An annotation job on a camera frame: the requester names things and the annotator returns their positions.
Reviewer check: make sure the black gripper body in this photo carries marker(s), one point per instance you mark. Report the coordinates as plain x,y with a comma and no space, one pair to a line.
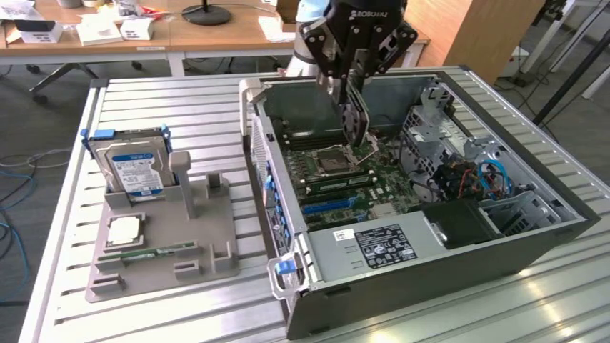
367,25

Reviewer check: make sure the black graphics card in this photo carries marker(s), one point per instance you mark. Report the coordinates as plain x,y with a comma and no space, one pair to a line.
355,121

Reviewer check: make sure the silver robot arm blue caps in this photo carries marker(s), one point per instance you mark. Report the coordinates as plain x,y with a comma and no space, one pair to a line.
304,53

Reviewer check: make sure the white paper stack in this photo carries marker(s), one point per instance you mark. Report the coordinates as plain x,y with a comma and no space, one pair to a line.
276,30

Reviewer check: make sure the brown cardboard box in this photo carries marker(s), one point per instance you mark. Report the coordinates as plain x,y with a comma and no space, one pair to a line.
285,10

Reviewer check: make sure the wooden cabinet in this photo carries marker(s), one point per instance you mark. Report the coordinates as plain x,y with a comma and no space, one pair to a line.
476,35

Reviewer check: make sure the long wooden desk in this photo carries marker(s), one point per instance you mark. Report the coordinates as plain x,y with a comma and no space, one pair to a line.
213,35

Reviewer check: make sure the black lamp base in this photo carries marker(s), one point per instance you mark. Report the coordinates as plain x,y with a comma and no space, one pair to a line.
206,16

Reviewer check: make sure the black RAM slot row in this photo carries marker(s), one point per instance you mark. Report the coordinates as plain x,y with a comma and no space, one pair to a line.
313,141

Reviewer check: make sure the tall metal disk bay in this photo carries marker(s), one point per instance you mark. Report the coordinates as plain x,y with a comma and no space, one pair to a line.
428,143

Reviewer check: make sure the metal socket cover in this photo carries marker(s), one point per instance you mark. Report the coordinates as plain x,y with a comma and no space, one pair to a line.
373,151

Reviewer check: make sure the CPU socket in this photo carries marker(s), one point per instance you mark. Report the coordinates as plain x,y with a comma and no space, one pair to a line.
333,162

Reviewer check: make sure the installed RAM stick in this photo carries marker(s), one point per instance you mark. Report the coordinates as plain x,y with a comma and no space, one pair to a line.
340,183

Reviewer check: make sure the black slanted pole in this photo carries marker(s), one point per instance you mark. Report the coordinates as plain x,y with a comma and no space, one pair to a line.
571,84

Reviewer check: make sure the small printed white box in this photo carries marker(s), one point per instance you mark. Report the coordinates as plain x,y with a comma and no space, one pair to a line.
134,30

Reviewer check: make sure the blue expansion slot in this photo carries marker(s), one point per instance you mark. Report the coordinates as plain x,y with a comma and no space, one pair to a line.
328,207

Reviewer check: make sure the open white box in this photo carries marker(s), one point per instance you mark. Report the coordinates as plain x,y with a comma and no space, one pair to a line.
97,35

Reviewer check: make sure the black fan shroud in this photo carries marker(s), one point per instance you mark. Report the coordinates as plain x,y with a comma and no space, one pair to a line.
456,221

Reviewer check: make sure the hard disk blue carrier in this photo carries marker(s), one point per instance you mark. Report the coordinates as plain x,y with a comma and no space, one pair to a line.
130,171

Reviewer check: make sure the low metal disk bay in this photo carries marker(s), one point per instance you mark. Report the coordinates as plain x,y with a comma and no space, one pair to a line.
523,211

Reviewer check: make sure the grey mug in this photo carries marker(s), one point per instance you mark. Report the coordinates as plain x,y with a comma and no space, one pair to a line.
69,3

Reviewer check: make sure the grey power supply unit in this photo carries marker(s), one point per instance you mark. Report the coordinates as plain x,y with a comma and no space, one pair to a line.
333,257

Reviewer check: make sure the white box black lid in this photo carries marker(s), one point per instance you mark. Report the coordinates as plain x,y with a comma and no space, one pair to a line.
40,35

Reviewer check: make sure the black chair base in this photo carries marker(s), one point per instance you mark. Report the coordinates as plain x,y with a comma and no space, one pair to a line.
37,97

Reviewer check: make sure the blue case latch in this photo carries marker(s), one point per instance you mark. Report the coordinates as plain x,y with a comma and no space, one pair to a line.
284,268

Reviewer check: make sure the printed paper sheets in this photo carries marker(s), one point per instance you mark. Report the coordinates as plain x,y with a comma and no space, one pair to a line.
18,9

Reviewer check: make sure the silver CPU chip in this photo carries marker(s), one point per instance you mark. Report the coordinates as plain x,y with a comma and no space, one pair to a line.
124,232

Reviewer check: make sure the black open PC case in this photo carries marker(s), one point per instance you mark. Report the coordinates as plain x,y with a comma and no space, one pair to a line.
428,286

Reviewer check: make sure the green RAM stick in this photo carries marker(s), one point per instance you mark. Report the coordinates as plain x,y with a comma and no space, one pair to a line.
142,254

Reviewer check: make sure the grey parts rack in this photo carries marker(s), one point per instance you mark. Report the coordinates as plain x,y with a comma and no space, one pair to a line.
157,271

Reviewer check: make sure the white table frame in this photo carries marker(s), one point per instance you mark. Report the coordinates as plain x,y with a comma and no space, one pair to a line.
542,46

